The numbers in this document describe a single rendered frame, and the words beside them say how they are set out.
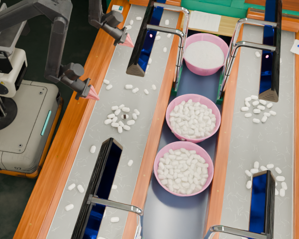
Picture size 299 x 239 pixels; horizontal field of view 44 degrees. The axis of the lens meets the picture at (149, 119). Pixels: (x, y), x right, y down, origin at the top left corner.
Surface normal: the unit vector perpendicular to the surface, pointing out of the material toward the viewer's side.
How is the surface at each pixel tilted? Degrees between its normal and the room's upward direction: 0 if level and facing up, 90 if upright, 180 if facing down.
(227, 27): 0
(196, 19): 0
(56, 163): 0
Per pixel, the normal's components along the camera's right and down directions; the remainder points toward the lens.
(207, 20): 0.03, -0.54
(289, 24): -0.22, 0.82
